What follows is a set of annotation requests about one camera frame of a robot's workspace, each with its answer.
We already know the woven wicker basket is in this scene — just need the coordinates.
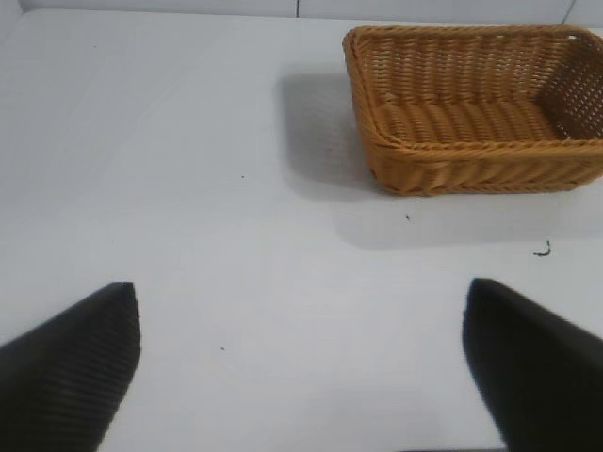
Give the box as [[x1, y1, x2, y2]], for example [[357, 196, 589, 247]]
[[342, 24, 603, 198]]

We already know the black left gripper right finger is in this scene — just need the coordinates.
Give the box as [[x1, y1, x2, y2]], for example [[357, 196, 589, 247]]
[[463, 277, 603, 452]]

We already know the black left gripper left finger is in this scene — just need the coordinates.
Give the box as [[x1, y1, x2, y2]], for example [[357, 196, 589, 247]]
[[0, 282, 142, 452]]

